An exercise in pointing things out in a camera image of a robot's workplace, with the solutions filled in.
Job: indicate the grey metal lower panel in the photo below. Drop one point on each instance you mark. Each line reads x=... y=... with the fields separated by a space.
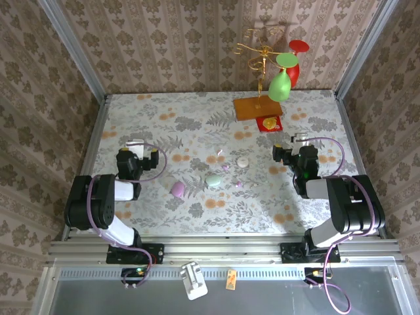
x=262 y=298

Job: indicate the aluminium side rail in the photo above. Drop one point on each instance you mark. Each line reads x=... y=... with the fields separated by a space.
x=98 y=131
x=348 y=131

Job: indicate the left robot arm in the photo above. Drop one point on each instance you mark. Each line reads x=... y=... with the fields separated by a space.
x=124 y=192

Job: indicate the small orange tag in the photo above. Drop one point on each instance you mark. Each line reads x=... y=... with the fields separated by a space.
x=231 y=279

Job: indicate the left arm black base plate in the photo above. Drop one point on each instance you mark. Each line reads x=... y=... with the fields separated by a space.
x=154 y=252

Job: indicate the small black controller board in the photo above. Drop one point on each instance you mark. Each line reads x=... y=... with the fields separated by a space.
x=311 y=273
x=134 y=272

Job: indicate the purple earbud charging case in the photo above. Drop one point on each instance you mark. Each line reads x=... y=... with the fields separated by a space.
x=178 y=189

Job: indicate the white plastic bracket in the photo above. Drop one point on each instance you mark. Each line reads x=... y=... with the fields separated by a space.
x=193 y=282

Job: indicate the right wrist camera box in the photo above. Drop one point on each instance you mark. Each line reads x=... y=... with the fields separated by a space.
x=300 y=138

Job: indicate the aluminium frame post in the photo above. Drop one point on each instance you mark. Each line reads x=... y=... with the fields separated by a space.
x=75 y=49
x=364 y=49

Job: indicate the green earbud charging case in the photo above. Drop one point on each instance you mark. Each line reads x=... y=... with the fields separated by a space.
x=213 y=181

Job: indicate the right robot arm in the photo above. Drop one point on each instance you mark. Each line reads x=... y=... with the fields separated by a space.
x=316 y=188

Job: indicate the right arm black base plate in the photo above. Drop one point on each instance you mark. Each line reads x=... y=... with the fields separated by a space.
x=288 y=252

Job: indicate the green wine glass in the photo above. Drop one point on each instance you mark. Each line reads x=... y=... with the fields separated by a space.
x=279 y=87

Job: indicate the red snack packet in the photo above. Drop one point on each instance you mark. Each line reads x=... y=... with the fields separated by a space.
x=269 y=123

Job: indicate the long aluminium base rail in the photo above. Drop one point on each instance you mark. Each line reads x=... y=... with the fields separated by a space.
x=223 y=249

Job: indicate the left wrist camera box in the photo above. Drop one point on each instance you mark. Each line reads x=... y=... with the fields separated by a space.
x=136 y=147

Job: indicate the red wine glass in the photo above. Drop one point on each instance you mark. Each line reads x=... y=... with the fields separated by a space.
x=299 y=46

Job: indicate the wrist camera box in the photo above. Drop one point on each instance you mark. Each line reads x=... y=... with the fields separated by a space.
x=300 y=138
x=136 y=147

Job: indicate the white earbud charging case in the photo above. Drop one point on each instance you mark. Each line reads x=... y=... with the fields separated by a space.
x=243 y=162

